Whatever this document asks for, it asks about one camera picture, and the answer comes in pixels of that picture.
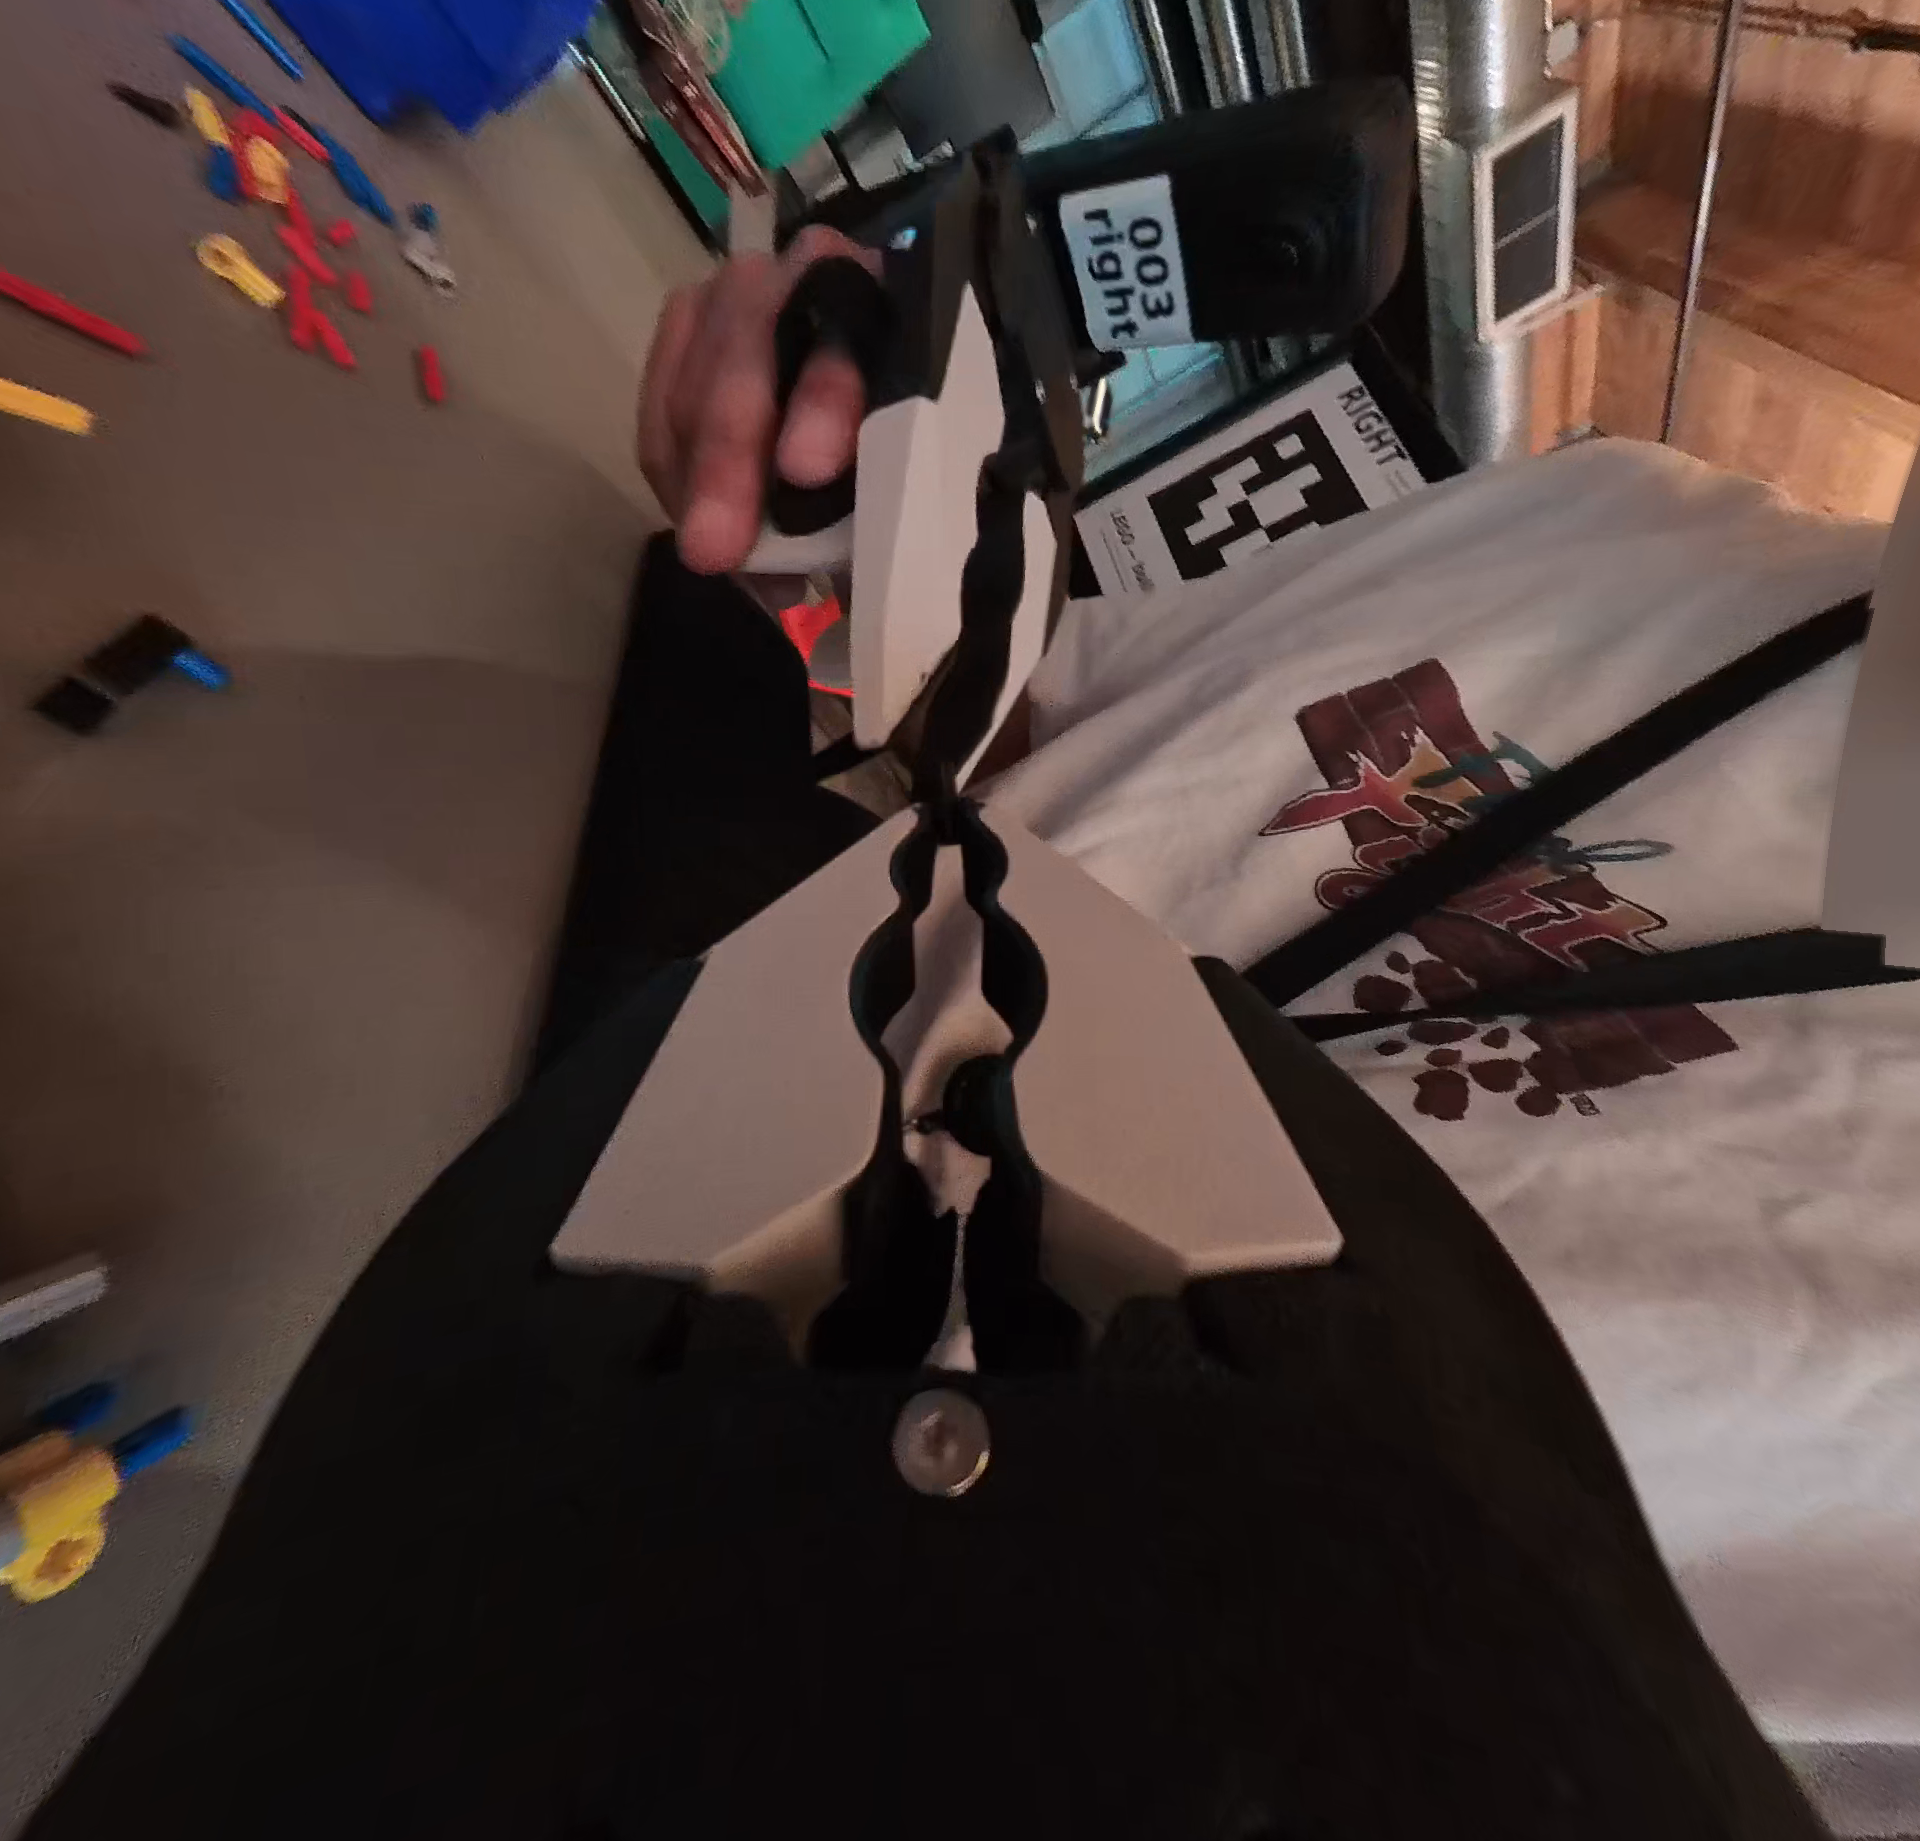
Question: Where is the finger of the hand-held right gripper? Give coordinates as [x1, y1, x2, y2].
[847, 285, 1039, 750]
[907, 482, 1073, 806]

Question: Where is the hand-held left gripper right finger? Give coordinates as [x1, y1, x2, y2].
[958, 804, 1343, 1320]

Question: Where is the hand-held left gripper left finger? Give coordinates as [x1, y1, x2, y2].
[548, 806, 943, 1351]

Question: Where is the toy brick car chassis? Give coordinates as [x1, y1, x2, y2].
[0, 1256, 196, 1604]

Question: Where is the person's right hand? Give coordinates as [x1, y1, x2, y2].
[637, 225, 886, 574]

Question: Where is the white air vent grille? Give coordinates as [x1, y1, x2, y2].
[1470, 91, 1581, 343]

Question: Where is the dark dotted panel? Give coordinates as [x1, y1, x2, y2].
[539, 537, 901, 1033]

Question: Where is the white printed t-shirt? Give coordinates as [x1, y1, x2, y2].
[960, 438, 1920, 1754]

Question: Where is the pile of red blue pins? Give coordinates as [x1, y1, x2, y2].
[112, 0, 451, 406]

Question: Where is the loose yellow toy connector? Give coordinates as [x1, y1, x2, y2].
[195, 233, 286, 311]

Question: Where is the long red toy axle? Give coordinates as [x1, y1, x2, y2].
[0, 271, 150, 361]

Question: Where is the silver ventilation duct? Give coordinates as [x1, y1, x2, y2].
[1410, 0, 1554, 464]

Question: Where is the black lanyard strap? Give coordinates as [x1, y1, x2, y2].
[1245, 596, 1920, 1040]

